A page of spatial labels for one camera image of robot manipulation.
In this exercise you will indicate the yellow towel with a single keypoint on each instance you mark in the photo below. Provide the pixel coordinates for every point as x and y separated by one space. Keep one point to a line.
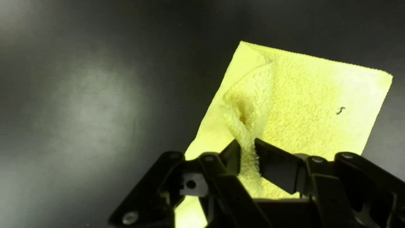
304 105

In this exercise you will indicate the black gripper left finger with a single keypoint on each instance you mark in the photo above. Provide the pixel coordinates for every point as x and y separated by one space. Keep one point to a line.
211 181

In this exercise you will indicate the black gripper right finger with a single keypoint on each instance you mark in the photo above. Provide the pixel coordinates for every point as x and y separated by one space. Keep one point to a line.
355 190

